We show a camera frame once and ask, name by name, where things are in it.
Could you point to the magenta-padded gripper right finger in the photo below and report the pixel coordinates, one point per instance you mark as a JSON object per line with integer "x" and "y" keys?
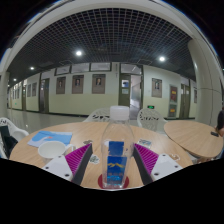
{"x": 165, "y": 165}

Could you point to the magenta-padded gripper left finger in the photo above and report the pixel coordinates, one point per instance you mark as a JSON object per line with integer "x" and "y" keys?
{"x": 56, "y": 166}

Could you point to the clear blue-labelled water bottle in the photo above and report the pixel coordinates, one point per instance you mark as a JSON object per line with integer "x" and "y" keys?
{"x": 116, "y": 160}

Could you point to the small printed paper card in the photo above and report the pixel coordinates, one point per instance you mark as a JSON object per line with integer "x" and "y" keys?
{"x": 173, "y": 156}
{"x": 94, "y": 159}
{"x": 144, "y": 143}
{"x": 87, "y": 141}

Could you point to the light blue paper booklet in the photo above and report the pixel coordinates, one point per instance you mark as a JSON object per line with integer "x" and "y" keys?
{"x": 50, "y": 136}

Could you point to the round wooden side table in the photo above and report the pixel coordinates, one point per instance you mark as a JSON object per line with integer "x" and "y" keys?
{"x": 193, "y": 136}

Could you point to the white lattice plastic chair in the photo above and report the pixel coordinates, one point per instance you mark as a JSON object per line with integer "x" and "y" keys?
{"x": 98, "y": 115}
{"x": 150, "y": 118}
{"x": 18, "y": 133}

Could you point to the black bag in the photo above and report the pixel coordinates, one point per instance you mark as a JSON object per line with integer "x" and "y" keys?
{"x": 7, "y": 141}

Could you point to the black phone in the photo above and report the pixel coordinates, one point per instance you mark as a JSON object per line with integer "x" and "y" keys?
{"x": 214, "y": 134}

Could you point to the green exit sign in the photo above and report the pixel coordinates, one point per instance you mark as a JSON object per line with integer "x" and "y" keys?
{"x": 151, "y": 107}

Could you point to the dark double door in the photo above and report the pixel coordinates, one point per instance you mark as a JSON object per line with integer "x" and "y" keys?
{"x": 185, "y": 101}

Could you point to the person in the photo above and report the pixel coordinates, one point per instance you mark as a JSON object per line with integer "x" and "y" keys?
{"x": 220, "y": 121}

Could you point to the dark corridor door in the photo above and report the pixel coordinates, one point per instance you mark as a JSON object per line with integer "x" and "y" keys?
{"x": 44, "y": 96}

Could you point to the dark green open door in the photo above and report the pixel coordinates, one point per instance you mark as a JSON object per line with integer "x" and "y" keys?
{"x": 124, "y": 96}

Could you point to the round ceiling lights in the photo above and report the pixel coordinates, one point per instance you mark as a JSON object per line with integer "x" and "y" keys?
{"x": 78, "y": 52}

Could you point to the red wall notice board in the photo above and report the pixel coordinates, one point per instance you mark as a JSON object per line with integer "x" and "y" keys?
{"x": 173, "y": 95}

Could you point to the framed wall portraits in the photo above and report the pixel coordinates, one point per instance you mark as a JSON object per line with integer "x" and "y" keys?
{"x": 98, "y": 83}

